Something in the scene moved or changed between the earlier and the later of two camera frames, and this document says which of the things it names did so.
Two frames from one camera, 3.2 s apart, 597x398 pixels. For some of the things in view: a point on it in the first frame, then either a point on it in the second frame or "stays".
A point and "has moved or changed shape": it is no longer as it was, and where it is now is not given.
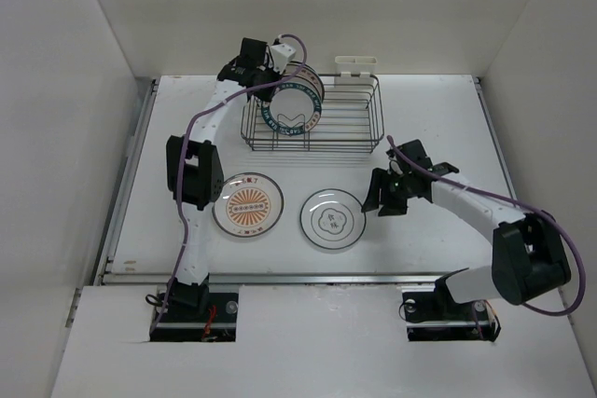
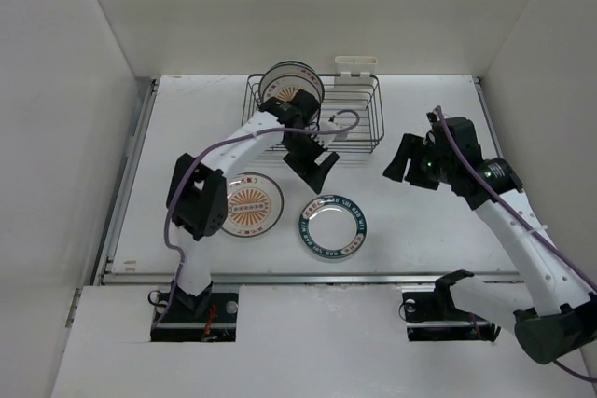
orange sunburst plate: x=251 y=206 stays
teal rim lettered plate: x=293 y=109 has moved or changed shape
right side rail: x=496 y=142 stays
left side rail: x=132 y=158 stays
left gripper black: x=265 y=96 to x=313 y=173
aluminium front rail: x=111 y=278 stays
